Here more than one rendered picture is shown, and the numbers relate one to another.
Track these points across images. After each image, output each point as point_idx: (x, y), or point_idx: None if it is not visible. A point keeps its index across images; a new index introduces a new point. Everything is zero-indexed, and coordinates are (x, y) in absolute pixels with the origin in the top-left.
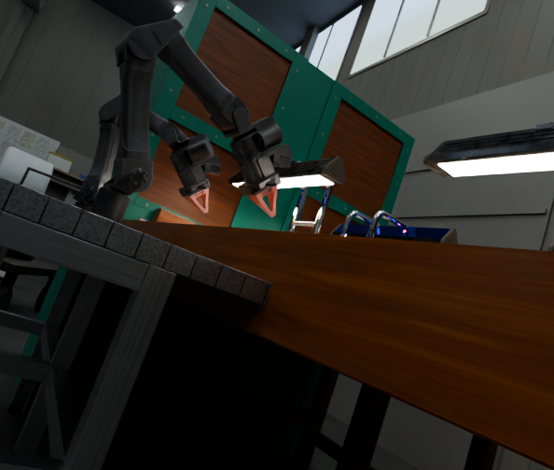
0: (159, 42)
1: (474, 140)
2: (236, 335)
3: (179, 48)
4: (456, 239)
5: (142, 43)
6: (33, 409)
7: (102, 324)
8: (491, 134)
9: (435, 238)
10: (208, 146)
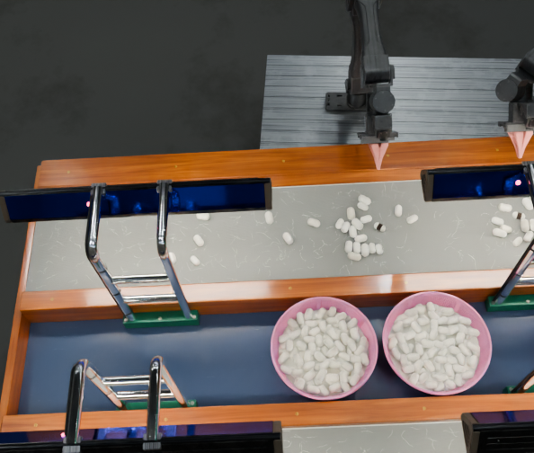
0: (348, 1)
1: (226, 179)
2: None
3: (356, 7)
4: (469, 440)
5: (346, 0)
6: None
7: None
8: (214, 180)
9: (484, 412)
10: (502, 89)
